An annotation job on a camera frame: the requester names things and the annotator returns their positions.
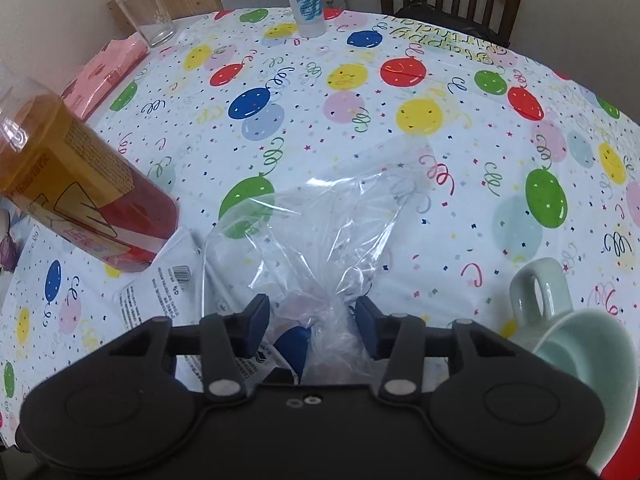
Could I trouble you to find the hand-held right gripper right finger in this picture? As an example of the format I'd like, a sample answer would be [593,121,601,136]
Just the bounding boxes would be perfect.
[353,295,522,404]

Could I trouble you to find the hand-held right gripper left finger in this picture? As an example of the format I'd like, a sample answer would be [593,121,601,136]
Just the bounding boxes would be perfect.
[106,293,271,404]

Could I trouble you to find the clear plastic bag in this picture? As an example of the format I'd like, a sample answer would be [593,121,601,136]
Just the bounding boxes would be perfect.
[202,134,437,387]

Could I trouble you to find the white label plastic packet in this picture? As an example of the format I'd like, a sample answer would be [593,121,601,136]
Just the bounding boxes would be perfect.
[117,230,296,386]

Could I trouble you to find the balloon print tablecloth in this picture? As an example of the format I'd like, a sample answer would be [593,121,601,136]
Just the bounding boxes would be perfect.
[0,5,640,461]

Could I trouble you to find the pale green ceramic cup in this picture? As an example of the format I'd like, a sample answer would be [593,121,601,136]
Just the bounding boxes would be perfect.
[508,257,640,477]

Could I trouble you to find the orange drink bottle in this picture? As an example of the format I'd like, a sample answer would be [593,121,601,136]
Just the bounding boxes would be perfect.
[0,62,181,274]

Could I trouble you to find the red and white box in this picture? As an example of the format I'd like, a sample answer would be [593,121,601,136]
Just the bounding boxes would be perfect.
[597,439,640,480]

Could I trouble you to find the pink packet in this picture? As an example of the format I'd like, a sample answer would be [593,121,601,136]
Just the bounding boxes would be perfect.
[60,30,151,121]

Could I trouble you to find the black seat cushion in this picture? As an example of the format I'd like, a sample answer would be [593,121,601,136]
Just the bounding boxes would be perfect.
[392,0,511,46]

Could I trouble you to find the clear drinking glass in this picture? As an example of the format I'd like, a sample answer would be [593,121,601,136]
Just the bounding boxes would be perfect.
[106,0,177,49]

